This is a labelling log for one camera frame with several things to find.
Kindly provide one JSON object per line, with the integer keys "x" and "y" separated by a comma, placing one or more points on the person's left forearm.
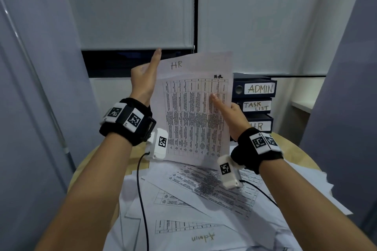
{"x": 88, "y": 195}

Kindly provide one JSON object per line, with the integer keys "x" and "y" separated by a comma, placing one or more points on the pile of printed papers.
{"x": 206, "y": 218}

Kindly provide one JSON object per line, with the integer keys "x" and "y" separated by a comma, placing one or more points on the person's right forearm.
{"x": 309, "y": 209}

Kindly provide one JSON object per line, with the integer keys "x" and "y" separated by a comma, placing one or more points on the person's right thumb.
{"x": 218, "y": 104}

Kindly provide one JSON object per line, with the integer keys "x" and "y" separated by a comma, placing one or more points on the grey partition panel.
{"x": 344, "y": 112}
{"x": 35, "y": 83}

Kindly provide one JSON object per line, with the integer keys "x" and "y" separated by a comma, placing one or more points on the dark blue binder white label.
{"x": 238, "y": 104}
{"x": 238, "y": 81}
{"x": 265, "y": 118}

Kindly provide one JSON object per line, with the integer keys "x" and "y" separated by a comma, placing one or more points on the white roller blind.
{"x": 259, "y": 18}
{"x": 126, "y": 6}

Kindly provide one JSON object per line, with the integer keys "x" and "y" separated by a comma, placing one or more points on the dark window pane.
{"x": 112, "y": 64}

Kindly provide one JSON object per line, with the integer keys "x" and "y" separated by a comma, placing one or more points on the printed table paper sheet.
{"x": 191, "y": 118}

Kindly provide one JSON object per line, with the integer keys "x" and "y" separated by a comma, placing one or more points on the person's right hand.
{"x": 235, "y": 120}

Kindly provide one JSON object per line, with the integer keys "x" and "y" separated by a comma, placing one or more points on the white wrist camera with marker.
{"x": 159, "y": 147}
{"x": 231, "y": 178}

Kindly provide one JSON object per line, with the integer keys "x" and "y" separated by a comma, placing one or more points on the person's left hand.
{"x": 143, "y": 83}

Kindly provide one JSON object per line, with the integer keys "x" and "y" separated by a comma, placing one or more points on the black wristband with marker tags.
{"x": 253, "y": 156}
{"x": 131, "y": 130}

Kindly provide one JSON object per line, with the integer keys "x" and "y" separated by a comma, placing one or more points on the white window sill ledge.
{"x": 304, "y": 105}

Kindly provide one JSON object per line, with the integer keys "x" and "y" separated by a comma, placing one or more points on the person's left thumb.
{"x": 155, "y": 61}

